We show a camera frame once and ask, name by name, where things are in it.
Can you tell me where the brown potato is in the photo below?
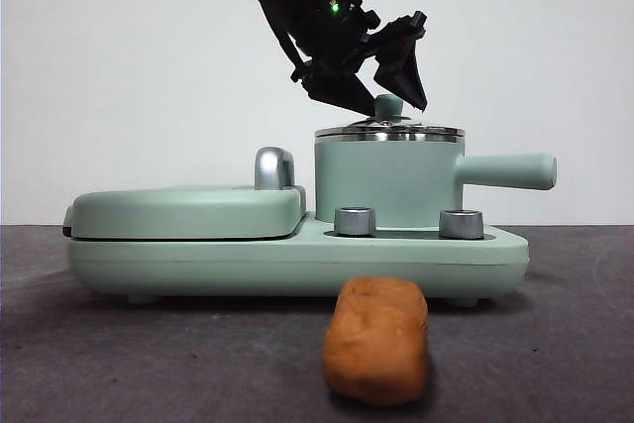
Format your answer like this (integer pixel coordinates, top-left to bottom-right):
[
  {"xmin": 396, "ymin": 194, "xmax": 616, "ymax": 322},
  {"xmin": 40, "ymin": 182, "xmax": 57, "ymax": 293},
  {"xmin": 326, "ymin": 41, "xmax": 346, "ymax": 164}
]
[{"xmin": 321, "ymin": 277, "xmax": 430, "ymax": 405}]

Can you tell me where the silver control knob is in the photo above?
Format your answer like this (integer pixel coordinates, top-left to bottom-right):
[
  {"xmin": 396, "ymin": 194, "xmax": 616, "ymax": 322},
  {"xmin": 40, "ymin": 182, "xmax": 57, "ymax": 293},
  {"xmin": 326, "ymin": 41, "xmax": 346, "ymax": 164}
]
[
  {"xmin": 334, "ymin": 206, "xmax": 376, "ymax": 236},
  {"xmin": 438, "ymin": 208, "xmax": 483, "ymax": 240}
]

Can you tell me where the mint green breakfast maker base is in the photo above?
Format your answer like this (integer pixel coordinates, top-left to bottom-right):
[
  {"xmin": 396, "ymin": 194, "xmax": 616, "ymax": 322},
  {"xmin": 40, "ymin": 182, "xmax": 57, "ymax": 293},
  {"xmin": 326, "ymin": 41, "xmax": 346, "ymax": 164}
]
[{"xmin": 67, "ymin": 211, "xmax": 530, "ymax": 306}]

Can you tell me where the glass pot lid green knob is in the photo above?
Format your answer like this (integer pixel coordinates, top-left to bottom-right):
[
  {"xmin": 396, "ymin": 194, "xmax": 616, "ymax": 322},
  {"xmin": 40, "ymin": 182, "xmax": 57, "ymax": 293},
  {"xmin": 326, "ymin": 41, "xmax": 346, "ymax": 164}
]
[{"xmin": 315, "ymin": 94, "xmax": 466, "ymax": 143}]

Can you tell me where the green steamer pot with handle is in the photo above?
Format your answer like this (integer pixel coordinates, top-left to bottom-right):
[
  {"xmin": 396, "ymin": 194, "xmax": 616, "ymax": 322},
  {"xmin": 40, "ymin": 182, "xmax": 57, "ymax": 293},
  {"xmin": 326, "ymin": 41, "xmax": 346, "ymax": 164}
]
[{"xmin": 314, "ymin": 133, "xmax": 559, "ymax": 226}]

